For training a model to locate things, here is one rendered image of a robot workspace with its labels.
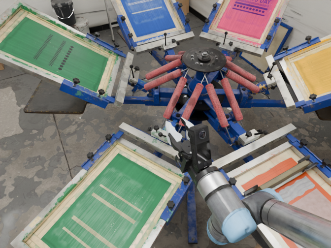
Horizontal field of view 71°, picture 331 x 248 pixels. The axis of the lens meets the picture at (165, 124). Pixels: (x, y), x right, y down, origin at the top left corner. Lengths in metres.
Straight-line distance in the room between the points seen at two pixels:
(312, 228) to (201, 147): 0.28
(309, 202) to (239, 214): 1.03
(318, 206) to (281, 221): 0.95
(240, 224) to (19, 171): 2.64
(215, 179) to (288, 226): 0.18
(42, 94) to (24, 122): 1.34
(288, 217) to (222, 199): 0.15
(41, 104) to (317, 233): 1.87
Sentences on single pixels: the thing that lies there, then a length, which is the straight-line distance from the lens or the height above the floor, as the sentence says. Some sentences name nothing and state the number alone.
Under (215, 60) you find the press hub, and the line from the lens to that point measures 1.64.
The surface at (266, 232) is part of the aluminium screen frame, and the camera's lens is 1.36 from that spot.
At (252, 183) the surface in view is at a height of 0.95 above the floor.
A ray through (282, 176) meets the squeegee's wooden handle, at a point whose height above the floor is 1.06.
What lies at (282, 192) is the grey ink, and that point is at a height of 0.96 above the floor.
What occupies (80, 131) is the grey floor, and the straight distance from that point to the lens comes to 3.02.
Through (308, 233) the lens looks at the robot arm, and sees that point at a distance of 0.59.
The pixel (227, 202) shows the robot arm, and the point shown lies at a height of 1.69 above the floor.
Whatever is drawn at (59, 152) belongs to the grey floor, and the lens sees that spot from 2.91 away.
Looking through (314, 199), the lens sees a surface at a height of 0.95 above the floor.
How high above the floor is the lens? 2.21
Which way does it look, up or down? 49 degrees down
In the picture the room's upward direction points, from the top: straight up
